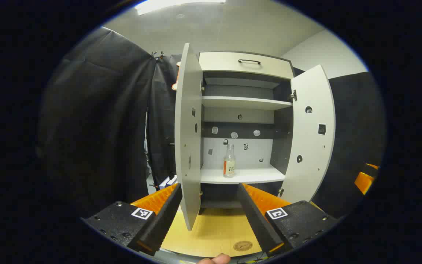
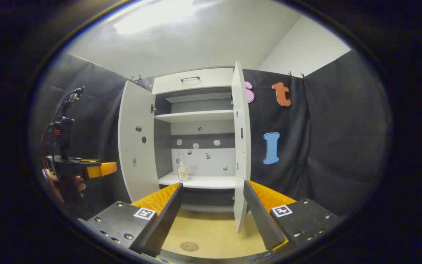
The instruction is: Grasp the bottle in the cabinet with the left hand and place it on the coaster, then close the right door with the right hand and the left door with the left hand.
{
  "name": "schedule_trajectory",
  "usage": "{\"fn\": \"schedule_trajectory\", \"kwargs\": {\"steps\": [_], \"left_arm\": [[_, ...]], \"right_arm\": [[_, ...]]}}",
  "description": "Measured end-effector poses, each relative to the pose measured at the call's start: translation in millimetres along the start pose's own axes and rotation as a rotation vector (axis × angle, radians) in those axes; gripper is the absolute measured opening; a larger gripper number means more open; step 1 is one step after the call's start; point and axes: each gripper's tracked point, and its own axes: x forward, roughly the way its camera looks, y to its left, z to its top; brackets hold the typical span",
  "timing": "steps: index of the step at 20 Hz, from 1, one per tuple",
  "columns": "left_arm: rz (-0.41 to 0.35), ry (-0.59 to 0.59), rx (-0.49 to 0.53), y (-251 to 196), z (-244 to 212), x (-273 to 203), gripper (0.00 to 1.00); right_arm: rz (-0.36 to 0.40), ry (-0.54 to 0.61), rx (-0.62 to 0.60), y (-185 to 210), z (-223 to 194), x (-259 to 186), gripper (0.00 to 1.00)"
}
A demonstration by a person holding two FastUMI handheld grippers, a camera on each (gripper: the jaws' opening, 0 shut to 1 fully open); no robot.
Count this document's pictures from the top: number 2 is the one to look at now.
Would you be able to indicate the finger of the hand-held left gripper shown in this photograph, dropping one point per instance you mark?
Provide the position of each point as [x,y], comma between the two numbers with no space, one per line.
[101,169]

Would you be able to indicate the white and grey cabinet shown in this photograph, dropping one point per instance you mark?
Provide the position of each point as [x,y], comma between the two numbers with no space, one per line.
[203,116]

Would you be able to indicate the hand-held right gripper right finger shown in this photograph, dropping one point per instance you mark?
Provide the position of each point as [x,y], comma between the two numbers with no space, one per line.
[262,220]

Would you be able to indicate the white cabinet door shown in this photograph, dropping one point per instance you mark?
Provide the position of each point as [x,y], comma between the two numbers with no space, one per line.
[136,110]
[240,165]

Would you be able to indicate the clear glass bottle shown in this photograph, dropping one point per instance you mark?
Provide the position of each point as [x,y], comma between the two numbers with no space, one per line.
[182,172]

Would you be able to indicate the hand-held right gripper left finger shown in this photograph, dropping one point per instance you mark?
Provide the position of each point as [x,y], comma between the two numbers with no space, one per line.
[159,223]

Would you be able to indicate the round brown coaster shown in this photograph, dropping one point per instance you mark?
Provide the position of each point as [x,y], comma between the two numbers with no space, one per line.
[189,246]

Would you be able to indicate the black backdrop cloth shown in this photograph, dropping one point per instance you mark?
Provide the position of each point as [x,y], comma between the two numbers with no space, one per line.
[335,128]

